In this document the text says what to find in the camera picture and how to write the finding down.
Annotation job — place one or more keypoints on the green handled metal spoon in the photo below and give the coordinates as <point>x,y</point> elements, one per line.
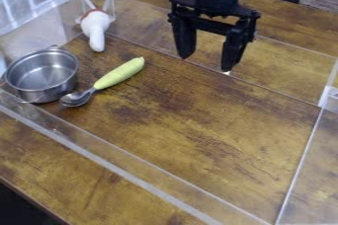
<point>114,77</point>

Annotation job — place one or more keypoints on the small steel pot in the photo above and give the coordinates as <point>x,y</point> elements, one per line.
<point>43,75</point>

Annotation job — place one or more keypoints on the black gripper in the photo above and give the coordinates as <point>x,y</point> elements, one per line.
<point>222,17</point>

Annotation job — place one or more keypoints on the white plush toy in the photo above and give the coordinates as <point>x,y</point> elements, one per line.
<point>94,23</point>

